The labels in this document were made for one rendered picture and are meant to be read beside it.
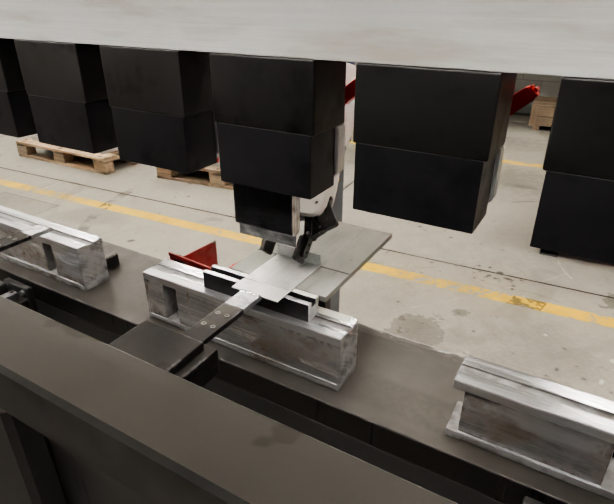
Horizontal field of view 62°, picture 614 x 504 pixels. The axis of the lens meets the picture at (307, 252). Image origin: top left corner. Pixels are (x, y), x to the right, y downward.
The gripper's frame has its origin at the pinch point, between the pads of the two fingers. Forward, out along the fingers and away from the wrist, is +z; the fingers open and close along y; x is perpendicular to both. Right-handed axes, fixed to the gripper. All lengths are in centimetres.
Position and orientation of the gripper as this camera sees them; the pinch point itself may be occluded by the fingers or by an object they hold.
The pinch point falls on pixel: (284, 246)
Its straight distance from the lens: 82.3
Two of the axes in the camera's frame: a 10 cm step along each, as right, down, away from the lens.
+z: -3.3, 9.3, -1.4
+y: 8.6, 2.3, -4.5
